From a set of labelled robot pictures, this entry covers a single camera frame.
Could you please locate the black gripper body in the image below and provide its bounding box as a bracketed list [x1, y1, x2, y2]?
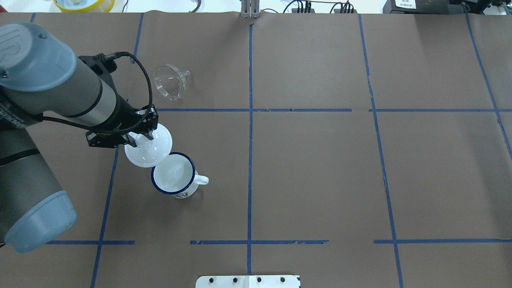
[86, 105, 158, 149]

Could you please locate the clear glass funnel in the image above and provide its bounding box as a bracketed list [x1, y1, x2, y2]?
[154, 64, 190, 101]

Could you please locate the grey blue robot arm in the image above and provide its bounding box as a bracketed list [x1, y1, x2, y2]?
[0, 22, 158, 254]

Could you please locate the white enamel mug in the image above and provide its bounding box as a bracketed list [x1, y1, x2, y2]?
[151, 152, 210, 199]

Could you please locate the yellow rimmed bowl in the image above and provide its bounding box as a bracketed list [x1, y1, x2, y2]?
[53, 0, 116, 13]

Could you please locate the brown paper table cover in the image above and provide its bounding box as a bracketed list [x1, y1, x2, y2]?
[1, 11, 511, 288]

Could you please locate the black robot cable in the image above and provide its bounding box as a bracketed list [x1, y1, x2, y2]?
[40, 52, 155, 134]

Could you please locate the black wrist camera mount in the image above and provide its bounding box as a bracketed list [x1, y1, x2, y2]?
[78, 53, 117, 82]

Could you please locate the aluminium frame post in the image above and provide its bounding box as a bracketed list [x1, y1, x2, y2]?
[240, 0, 261, 18]

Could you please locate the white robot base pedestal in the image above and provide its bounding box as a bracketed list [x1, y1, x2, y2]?
[195, 275, 301, 288]

